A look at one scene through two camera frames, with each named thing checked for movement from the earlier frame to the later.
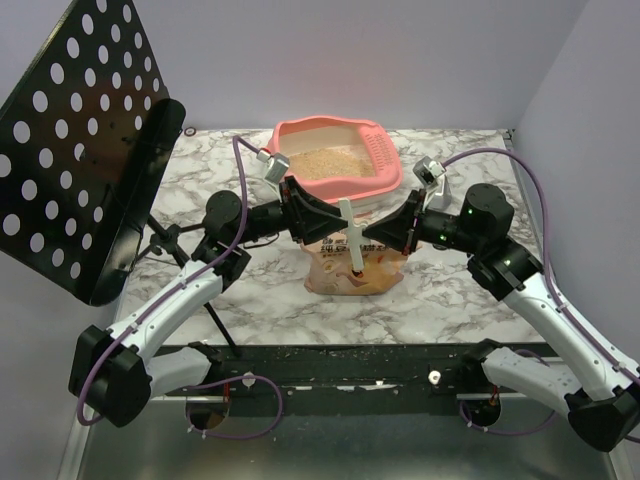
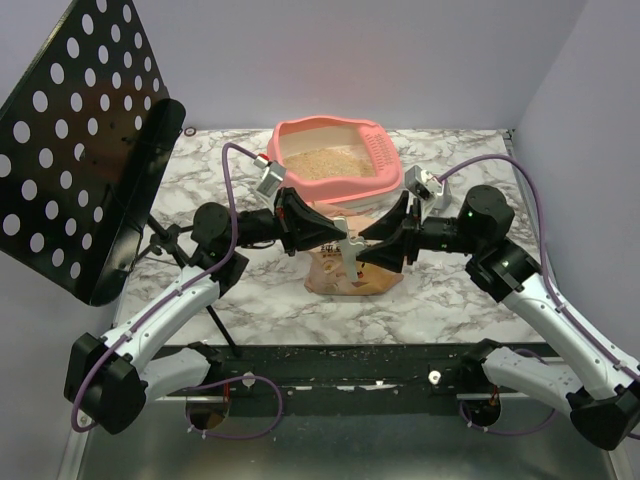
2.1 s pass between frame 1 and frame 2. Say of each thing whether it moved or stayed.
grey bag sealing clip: moved
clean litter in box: stayed
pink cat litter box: stayed
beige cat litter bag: stayed
